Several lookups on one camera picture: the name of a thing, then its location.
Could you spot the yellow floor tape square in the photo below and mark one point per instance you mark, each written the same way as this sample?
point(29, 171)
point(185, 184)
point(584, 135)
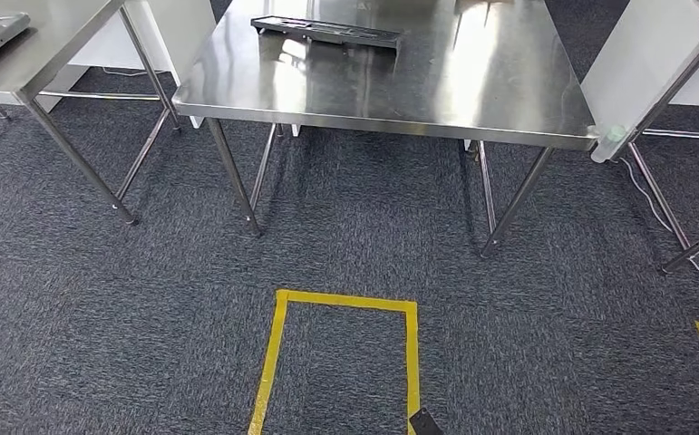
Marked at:
point(349, 300)

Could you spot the white cabinet panel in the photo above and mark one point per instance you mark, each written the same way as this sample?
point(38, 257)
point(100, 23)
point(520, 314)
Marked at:
point(637, 54)
point(193, 24)

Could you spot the long black plastic panel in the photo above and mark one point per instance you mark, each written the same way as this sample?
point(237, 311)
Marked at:
point(325, 30)

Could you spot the stainless steel workbench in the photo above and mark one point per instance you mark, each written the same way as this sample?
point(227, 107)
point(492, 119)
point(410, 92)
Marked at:
point(445, 78)

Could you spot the small green cap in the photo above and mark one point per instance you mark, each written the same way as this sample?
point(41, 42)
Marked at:
point(614, 133)

